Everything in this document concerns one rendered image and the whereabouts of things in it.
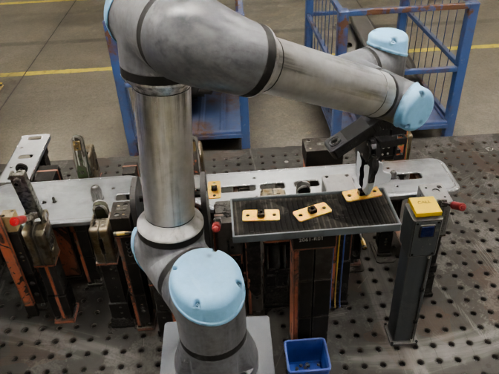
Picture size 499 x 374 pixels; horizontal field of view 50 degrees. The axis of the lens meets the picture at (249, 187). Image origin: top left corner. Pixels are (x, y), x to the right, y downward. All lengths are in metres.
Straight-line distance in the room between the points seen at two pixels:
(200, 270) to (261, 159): 1.42
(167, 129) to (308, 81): 0.22
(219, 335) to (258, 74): 0.42
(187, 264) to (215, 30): 0.39
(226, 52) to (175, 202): 0.31
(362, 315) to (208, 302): 0.87
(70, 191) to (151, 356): 0.54
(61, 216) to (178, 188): 0.78
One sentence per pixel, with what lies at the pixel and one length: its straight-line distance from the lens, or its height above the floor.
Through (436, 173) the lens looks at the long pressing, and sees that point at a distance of 1.69.
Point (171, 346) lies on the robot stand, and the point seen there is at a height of 1.10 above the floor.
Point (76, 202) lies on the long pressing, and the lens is 1.63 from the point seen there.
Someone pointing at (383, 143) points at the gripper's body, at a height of 1.34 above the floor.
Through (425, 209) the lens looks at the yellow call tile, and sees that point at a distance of 1.27.
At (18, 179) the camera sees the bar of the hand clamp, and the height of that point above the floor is 1.20.
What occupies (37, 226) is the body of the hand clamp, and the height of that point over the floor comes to 1.05.
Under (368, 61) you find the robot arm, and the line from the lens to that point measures 0.99.
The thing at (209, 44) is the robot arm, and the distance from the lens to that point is 0.65.
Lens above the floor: 1.93
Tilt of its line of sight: 36 degrees down
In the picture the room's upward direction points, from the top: 3 degrees counter-clockwise
